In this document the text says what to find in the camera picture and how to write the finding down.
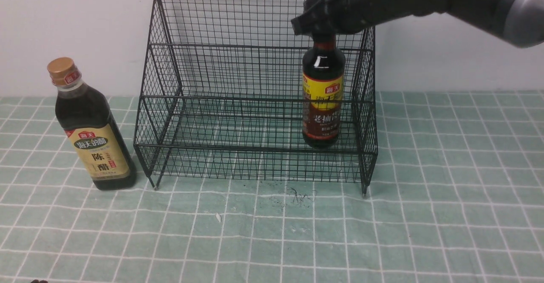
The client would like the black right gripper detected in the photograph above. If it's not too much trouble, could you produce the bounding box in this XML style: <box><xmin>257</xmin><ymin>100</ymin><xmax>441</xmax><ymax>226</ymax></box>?
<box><xmin>291</xmin><ymin>0</ymin><xmax>449</xmax><ymax>36</ymax></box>

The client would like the dark soy sauce bottle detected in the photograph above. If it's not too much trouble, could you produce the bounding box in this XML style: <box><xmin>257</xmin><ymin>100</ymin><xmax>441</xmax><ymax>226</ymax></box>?
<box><xmin>302</xmin><ymin>34</ymin><xmax>346</xmax><ymax>149</ymax></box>

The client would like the vinegar bottle gold cap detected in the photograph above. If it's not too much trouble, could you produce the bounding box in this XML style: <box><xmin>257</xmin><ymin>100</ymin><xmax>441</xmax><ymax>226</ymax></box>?
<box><xmin>47</xmin><ymin>57</ymin><xmax>136</xmax><ymax>191</ymax></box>

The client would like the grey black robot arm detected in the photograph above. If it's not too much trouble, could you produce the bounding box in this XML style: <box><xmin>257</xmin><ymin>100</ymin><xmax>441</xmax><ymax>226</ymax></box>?
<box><xmin>291</xmin><ymin>0</ymin><xmax>544</xmax><ymax>48</ymax></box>

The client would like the green checkered tablecloth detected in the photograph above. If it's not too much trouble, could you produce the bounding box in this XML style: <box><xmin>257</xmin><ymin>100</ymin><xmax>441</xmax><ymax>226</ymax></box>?
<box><xmin>0</xmin><ymin>90</ymin><xmax>543</xmax><ymax>283</ymax></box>

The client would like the black wire mesh shelf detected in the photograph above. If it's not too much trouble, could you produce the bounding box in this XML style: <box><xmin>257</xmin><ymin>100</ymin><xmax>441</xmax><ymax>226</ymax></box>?
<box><xmin>134</xmin><ymin>0</ymin><xmax>378</xmax><ymax>195</ymax></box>

